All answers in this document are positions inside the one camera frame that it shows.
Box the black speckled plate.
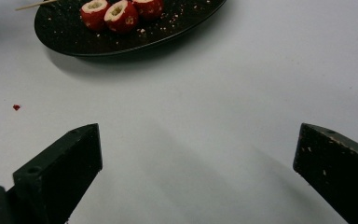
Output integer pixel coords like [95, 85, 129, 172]
[34, 0, 228, 58]

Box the thin wooden skewer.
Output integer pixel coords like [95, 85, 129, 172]
[14, 0, 59, 12]

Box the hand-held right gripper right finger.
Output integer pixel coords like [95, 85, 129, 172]
[292, 122, 358, 224]

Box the red cored fruit piece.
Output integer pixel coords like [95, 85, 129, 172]
[131, 0, 165, 21]
[103, 0, 140, 35]
[79, 0, 112, 32]

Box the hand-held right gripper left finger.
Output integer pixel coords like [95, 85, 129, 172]
[12, 122, 103, 224]

